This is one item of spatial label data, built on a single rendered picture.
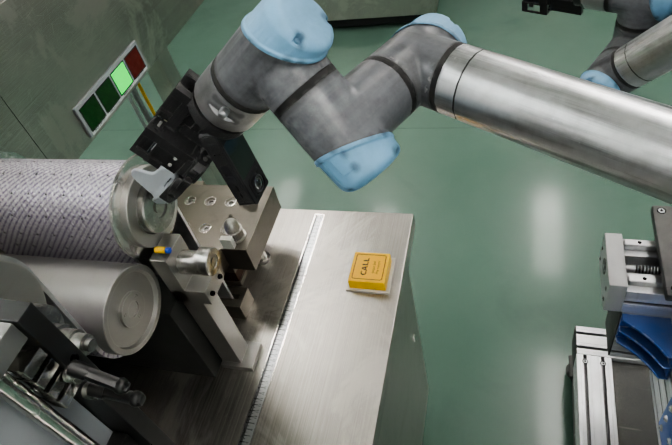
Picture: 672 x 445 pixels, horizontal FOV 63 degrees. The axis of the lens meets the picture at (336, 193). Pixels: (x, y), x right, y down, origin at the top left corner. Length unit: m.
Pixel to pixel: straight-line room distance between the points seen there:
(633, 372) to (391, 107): 1.35
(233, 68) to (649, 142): 0.36
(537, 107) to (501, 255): 1.71
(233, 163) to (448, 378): 1.42
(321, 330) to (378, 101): 0.56
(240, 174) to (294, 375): 0.44
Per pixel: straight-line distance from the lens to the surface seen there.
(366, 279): 1.02
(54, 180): 0.84
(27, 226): 0.87
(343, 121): 0.51
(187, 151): 0.64
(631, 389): 1.75
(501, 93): 0.54
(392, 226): 1.13
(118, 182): 0.76
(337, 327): 1.00
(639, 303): 1.27
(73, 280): 0.80
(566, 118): 0.52
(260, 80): 0.52
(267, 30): 0.50
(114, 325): 0.78
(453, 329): 2.03
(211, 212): 1.09
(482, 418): 1.89
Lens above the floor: 1.74
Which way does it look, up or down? 44 degrees down
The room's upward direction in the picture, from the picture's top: 15 degrees counter-clockwise
